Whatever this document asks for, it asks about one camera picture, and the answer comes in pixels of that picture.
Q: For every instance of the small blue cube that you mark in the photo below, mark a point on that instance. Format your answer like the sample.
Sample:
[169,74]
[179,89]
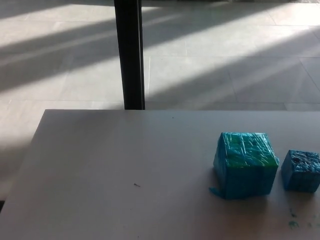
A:
[301,175]

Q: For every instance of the large blue taped cube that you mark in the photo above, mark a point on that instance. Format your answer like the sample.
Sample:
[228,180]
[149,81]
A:
[246,172]

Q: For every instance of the black vertical post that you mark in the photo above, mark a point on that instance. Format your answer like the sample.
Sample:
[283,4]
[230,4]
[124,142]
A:
[130,55]

